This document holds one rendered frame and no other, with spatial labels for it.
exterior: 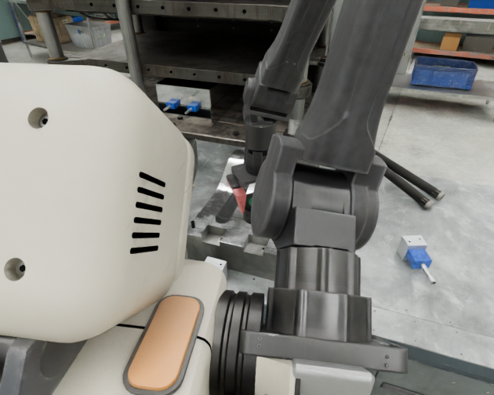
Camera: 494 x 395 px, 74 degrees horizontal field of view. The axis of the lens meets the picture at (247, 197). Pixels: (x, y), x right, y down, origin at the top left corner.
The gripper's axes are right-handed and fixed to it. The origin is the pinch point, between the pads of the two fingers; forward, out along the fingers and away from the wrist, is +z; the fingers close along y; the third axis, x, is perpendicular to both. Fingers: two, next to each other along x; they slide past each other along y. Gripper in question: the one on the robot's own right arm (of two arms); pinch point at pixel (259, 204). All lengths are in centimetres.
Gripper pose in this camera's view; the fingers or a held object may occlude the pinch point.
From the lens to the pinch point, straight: 71.7
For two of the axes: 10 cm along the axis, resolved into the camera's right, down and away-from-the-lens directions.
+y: -9.3, 2.3, -2.9
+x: 3.7, 5.6, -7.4
